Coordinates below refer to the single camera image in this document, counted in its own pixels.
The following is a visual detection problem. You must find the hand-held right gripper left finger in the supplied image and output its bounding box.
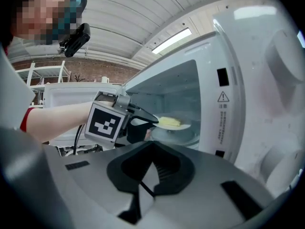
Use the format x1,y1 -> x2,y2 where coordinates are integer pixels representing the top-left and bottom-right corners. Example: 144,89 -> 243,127
44,141 -> 155,229

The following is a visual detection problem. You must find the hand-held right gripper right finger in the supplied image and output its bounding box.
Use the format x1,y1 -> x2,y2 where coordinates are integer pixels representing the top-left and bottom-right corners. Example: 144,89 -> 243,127
140,141 -> 275,229

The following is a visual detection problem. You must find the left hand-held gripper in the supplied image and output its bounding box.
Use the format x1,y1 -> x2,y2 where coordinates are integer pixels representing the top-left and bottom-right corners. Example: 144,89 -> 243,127
84,91 -> 160,150

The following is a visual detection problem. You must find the yellow food piece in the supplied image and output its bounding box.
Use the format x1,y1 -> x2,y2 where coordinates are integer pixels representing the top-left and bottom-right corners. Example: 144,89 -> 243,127
158,116 -> 183,126

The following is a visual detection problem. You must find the white round plate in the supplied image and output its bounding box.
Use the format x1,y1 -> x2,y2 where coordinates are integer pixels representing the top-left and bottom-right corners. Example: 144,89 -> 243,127
152,114 -> 191,130

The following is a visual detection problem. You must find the white microwave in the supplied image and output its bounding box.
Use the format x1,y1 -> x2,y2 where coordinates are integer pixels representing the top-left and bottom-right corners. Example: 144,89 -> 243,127
44,5 -> 305,200

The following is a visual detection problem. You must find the person's left forearm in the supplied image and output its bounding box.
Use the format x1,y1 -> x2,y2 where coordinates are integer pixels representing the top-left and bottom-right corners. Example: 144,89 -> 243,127
26,101 -> 96,143

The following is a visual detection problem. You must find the glass turntable disc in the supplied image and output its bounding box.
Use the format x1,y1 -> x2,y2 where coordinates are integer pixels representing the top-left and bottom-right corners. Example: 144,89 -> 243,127
152,125 -> 200,148

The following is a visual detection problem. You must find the ceiling light strip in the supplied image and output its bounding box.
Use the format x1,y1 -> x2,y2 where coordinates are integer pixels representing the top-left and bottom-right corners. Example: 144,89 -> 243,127
152,27 -> 193,55

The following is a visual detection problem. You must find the white shelf rack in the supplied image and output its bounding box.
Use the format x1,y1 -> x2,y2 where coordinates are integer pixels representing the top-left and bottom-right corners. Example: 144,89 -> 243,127
15,60 -> 72,104

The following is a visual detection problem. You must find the person's head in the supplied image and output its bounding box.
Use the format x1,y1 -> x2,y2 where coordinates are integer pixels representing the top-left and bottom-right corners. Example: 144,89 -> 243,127
9,0 -> 88,46

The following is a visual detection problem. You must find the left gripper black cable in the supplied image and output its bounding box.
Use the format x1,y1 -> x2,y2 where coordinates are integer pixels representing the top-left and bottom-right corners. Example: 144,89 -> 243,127
72,124 -> 84,156

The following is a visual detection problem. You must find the black head camera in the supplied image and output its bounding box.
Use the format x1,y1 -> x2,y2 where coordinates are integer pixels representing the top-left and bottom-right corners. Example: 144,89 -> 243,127
59,22 -> 91,58

